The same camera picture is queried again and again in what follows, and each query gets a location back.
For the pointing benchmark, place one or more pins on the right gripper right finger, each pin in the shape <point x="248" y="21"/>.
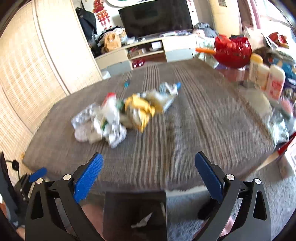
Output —
<point x="253" y="219"/>

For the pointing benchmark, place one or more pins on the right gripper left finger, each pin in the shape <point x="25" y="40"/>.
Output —
<point x="43" y="221"/>

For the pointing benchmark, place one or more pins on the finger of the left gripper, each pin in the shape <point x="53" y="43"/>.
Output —
<point x="38" y="174"/>

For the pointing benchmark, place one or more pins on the white paper ball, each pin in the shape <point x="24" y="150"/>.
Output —
<point x="114" y="134"/>

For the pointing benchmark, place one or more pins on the red cap plastic bottle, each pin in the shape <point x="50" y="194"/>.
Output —
<point x="109" y="108"/>

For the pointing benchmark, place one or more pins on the yellow wrapper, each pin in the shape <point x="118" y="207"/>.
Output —
<point x="139" y="111"/>

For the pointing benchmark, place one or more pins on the white printed paper packet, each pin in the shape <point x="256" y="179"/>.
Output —
<point x="160" y="101"/>

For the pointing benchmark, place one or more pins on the white green printed bag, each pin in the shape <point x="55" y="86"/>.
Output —
<point x="101" y="121"/>

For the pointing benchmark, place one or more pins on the black trash bin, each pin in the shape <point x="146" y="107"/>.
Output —
<point x="135" y="216"/>

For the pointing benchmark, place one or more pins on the pink dotted cloth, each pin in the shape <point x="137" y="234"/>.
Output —
<point x="84" y="134"/>

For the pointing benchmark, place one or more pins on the woven folding screen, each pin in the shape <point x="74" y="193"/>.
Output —
<point x="44" y="58"/>

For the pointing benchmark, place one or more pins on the plaid grey tablecloth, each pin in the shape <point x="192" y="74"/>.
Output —
<point x="208" y="115"/>

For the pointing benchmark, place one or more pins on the small blue cap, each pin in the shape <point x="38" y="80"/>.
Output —
<point x="127" y="83"/>

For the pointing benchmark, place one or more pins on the pink white lotion bottle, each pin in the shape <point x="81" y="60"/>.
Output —
<point x="275" y="83"/>

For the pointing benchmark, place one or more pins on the white cream lotion bottle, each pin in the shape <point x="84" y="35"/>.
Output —
<point x="261" y="78"/>

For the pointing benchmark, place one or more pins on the white blue small wrapper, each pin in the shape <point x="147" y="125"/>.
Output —
<point x="166" y="88"/>

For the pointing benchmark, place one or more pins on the yellow plush toy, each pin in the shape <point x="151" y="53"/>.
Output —
<point x="112" y="42"/>

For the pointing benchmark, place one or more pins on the yellow cap lotion bottle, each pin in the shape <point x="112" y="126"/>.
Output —
<point x="255" y="61"/>

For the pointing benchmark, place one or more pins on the red plastic basket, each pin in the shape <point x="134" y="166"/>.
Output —
<point x="234" y="53"/>

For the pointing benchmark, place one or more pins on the white tv cabinet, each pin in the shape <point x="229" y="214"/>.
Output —
<point x="162" y="49"/>

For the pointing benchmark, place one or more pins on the black television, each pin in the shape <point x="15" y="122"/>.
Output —
<point x="152" y="17"/>

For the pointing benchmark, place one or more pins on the orange handle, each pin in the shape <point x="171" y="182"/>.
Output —
<point x="205" y="50"/>

